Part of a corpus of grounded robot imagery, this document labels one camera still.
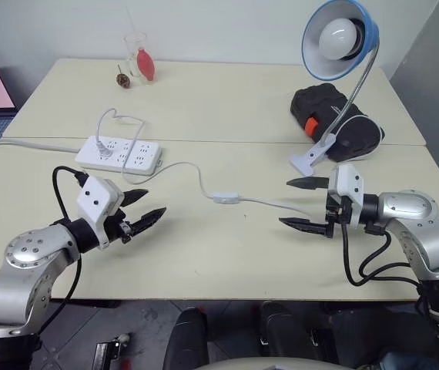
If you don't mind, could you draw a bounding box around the white cable with inline switch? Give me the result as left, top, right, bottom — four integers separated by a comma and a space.
95, 108, 313, 217

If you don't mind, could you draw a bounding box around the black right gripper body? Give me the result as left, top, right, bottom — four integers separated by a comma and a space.
323, 191, 347, 240

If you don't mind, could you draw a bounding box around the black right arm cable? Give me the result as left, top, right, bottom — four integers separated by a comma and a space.
340, 219, 432, 309

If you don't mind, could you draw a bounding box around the beige curved panel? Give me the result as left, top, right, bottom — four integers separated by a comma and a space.
191, 354, 364, 370

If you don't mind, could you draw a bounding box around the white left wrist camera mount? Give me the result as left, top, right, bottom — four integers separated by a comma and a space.
76, 176, 126, 251

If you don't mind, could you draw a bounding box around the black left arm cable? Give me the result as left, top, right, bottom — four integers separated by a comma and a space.
36, 165, 90, 340

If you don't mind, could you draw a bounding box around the clear glass beaker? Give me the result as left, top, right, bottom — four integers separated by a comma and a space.
122, 32, 159, 86

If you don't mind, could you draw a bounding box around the white power strip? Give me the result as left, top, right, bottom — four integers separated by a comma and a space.
75, 135, 164, 176

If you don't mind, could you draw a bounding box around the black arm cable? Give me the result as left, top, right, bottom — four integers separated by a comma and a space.
36, 165, 90, 340
340, 219, 432, 309

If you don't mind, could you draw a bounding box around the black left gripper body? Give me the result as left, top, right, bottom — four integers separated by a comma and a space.
102, 208, 134, 244

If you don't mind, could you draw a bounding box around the large dark rounded shape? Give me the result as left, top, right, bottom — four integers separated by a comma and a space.
317, 303, 439, 365

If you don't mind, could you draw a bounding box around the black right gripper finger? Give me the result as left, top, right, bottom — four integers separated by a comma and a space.
286, 176, 330, 191
278, 217, 330, 237

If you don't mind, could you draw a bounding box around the white light bulb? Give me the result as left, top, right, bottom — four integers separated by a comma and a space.
318, 17, 361, 61

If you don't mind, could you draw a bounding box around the thick white power strip cable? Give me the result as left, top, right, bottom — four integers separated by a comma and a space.
0, 138, 82, 153

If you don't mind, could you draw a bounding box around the metal bracket with wheel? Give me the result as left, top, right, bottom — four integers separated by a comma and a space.
91, 332, 132, 370

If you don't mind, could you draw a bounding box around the blue gooseneck clamp desk lamp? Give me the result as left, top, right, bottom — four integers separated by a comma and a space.
288, 0, 380, 178

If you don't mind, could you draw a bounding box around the black bag with orange tab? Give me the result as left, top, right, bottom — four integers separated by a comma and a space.
290, 82, 386, 163

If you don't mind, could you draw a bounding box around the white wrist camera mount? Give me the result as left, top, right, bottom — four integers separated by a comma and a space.
76, 176, 126, 251
327, 164, 367, 229

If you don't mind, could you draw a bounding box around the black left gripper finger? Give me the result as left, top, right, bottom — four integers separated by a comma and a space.
122, 188, 150, 208
129, 207, 168, 238

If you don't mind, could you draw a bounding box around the red rubber bulb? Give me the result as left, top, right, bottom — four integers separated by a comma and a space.
136, 45, 157, 82

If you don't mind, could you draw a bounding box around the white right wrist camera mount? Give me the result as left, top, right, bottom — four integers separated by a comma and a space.
327, 164, 367, 229

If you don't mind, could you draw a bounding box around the brown pine cone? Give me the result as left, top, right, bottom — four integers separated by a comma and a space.
115, 64, 132, 89

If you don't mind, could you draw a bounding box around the white inline cord switch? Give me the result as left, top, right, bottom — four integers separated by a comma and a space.
210, 191, 241, 205

